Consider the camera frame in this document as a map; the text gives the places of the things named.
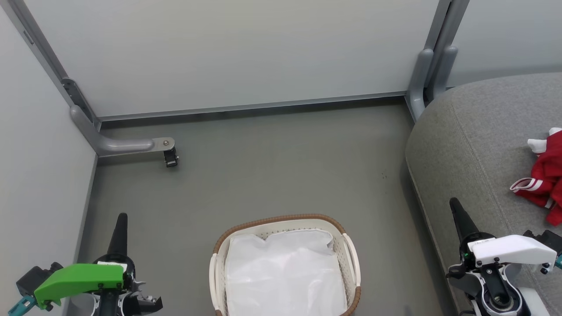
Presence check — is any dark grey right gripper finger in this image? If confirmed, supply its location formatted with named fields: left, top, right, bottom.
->
left=448, top=197, right=482, bottom=243

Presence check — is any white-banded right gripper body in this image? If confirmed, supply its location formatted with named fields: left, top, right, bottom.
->
left=447, top=232, right=558, bottom=316

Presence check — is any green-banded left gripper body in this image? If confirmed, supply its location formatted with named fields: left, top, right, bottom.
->
left=34, top=254, right=163, bottom=316

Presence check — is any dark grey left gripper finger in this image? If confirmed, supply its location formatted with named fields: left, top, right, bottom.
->
left=107, top=212, right=129, bottom=258

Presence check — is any red white-striped garment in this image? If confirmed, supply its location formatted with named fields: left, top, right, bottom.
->
left=509, top=127, right=562, bottom=227

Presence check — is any white basket with brown rim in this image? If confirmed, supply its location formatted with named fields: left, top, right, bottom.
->
left=209, top=213, right=362, bottom=316

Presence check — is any white basket liner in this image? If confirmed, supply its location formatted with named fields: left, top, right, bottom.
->
left=224, top=229, right=349, bottom=316

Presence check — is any grey fabric sofa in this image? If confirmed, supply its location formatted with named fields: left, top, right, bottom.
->
left=404, top=72, right=562, bottom=316

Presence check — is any left black cable teal plug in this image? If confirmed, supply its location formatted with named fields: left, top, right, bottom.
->
left=6, top=294, right=39, bottom=316

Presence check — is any grey partition foot bracket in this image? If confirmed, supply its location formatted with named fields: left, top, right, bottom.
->
left=69, top=104, right=176, bottom=158

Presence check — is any grey partition bottom rail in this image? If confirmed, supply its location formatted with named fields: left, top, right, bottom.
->
left=94, top=90, right=410, bottom=123

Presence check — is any grey partition corner post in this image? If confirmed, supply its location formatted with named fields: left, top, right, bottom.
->
left=0, top=0, right=102, bottom=130

